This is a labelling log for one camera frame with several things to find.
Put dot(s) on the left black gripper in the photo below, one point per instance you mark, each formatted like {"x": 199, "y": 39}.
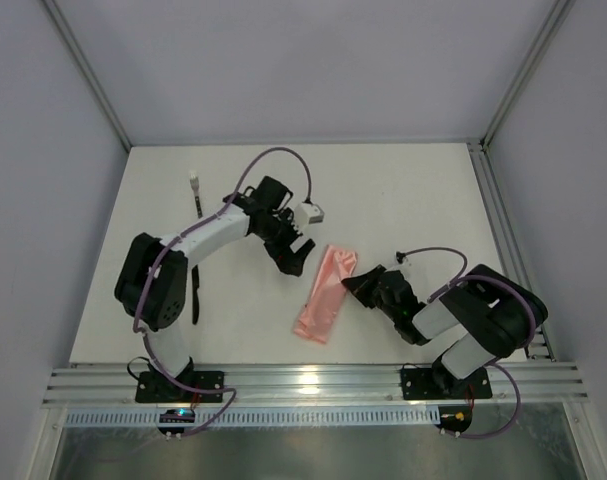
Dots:
{"x": 283, "y": 243}

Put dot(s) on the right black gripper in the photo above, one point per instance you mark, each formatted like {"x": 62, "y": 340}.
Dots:
{"x": 378, "y": 286}

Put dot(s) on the pink cloth napkin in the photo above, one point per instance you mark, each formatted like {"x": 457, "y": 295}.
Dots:
{"x": 317, "y": 318}

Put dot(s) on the black handled knife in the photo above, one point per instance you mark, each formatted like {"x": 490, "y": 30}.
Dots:
{"x": 195, "y": 279}

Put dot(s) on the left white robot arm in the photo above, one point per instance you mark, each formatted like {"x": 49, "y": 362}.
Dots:
{"x": 152, "y": 284}

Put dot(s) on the right small controller board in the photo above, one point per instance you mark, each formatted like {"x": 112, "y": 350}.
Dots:
{"x": 454, "y": 420}

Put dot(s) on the small controller board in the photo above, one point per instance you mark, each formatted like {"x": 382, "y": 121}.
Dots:
{"x": 454, "y": 420}
{"x": 174, "y": 423}

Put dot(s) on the left small controller board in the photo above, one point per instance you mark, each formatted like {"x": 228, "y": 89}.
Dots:
{"x": 174, "y": 423}

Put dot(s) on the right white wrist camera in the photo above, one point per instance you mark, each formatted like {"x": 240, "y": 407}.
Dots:
{"x": 401, "y": 257}

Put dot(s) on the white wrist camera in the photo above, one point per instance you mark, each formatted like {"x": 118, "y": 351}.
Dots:
{"x": 306, "y": 214}
{"x": 401, "y": 257}

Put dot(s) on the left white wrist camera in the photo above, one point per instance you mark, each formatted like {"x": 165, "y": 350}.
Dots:
{"x": 306, "y": 214}

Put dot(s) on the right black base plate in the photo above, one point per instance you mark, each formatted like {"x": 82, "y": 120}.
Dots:
{"x": 427, "y": 383}

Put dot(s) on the slotted cable duct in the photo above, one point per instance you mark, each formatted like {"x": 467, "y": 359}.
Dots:
{"x": 238, "y": 417}

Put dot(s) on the right side aluminium rail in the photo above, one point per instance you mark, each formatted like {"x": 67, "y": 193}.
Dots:
{"x": 503, "y": 232}

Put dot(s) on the aluminium rail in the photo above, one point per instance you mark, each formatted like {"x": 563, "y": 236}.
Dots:
{"x": 503, "y": 232}
{"x": 264, "y": 385}

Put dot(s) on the front aluminium rail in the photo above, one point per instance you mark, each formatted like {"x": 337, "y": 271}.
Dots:
{"x": 264, "y": 385}

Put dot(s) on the left corner aluminium post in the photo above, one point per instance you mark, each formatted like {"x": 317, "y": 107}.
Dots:
{"x": 74, "y": 48}

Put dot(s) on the corner aluminium post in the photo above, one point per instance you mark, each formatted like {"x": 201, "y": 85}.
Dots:
{"x": 74, "y": 48}
{"x": 535, "y": 53}

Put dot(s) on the right corner aluminium post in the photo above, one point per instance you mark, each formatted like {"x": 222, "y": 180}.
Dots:
{"x": 535, "y": 53}

